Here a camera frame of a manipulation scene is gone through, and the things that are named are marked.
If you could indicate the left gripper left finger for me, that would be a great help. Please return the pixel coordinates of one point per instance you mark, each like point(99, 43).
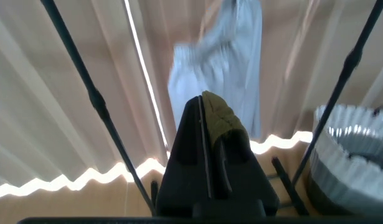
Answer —
point(185, 174)

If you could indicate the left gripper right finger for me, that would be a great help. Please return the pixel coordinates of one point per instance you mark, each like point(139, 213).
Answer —
point(250, 183)

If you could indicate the green garment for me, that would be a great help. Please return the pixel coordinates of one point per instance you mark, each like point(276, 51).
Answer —
point(222, 118)

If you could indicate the pale grey shorts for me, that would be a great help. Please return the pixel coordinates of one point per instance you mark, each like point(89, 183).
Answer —
point(234, 62)

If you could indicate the white laundry basket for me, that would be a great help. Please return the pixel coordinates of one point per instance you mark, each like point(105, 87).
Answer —
point(334, 174)

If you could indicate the black clothes rack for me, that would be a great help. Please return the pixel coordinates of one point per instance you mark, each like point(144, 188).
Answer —
point(96, 99)

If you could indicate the beige curtain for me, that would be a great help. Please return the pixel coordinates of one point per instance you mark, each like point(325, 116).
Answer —
point(54, 93)

